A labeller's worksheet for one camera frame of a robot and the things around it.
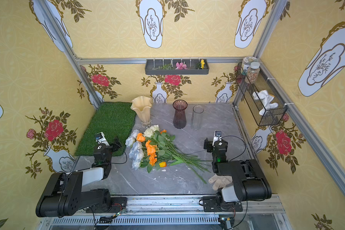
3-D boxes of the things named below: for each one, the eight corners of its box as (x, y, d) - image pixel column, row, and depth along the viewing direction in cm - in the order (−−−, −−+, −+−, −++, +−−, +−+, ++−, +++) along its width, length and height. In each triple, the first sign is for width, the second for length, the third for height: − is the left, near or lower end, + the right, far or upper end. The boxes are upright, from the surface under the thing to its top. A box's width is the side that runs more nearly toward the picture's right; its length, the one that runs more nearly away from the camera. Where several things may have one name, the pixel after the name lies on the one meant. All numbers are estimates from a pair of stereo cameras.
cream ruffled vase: (136, 130, 107) (129, 109, 90) (139, 116, 115) (133, 96, 98) (153, 130, 107) (149, 109, 90) (155, 117, 115) (151, 96, 98)
